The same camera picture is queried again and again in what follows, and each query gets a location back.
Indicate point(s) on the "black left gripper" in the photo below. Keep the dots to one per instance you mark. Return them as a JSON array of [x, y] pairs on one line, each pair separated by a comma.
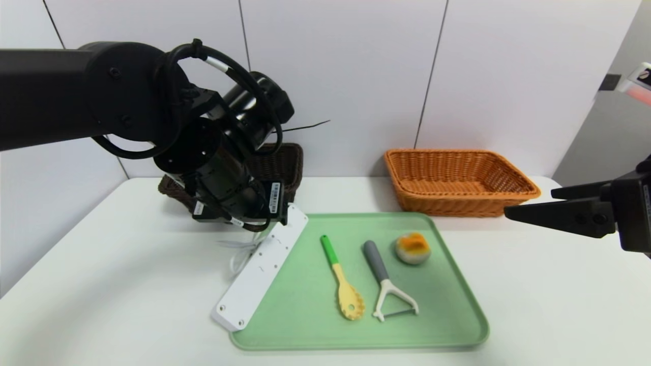
[[273, 200]]

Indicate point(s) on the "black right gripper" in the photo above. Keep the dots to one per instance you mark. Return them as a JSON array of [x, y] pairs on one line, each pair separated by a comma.
[[632, 209]]

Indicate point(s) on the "white power strip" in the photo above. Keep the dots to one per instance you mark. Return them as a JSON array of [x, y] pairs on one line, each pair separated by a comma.
[[254, 284]]

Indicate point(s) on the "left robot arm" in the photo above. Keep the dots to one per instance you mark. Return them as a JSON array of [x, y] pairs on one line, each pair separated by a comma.
[[51, 91]]

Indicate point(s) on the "dark brown wicker basket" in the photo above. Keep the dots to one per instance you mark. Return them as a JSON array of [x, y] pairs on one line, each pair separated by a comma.
[[285, 168]]

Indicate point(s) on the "orange wicker basket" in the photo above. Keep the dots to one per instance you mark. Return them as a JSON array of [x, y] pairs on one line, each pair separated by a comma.
[[457, 203]]

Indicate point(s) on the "round bun with orange topping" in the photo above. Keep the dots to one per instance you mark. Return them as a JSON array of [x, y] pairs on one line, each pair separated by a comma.
[[413, 250]]

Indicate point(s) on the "light green plastic tray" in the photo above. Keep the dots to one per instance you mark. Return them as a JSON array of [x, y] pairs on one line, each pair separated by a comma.
[[407, 315]]

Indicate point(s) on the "black wall bracket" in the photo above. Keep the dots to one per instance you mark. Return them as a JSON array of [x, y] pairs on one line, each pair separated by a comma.
[[609, 82]]

